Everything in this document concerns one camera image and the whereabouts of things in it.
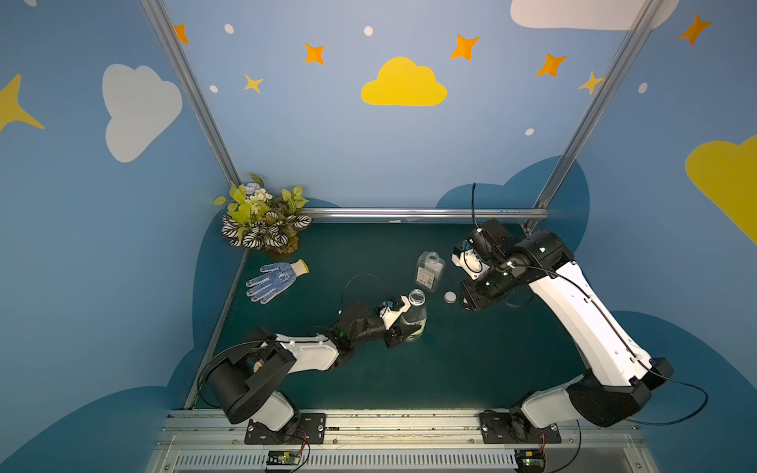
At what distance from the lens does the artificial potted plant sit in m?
0.90

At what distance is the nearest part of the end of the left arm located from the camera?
73cm

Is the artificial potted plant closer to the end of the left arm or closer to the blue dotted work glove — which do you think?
the blue dotted work glove

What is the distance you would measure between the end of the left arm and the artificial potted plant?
0.44 metres

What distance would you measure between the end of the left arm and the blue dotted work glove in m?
0.47

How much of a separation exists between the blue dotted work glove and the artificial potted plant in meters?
0.14

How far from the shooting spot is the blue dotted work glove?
1.02m
